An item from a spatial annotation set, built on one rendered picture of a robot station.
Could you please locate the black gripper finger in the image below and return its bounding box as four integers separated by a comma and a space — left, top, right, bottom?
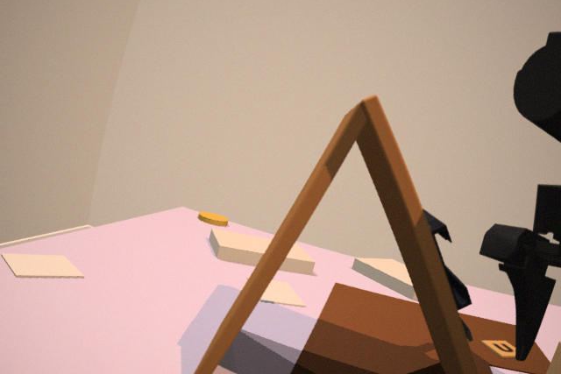
498, 263, 556, 361

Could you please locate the orange flat disc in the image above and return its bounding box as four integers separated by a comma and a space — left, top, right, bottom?
197, 212, 229, 226

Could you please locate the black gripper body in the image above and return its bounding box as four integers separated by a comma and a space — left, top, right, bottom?
479, 223, 561, 276

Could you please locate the cream flat rectangular tile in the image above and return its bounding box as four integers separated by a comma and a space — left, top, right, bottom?
352, 258, 417, 300
209, 228, 316, 274

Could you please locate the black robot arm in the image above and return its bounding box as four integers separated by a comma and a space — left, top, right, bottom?
513, 32, 561, 235

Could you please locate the orange letter tile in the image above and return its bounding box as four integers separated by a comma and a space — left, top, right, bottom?
481, 340, 515, 358

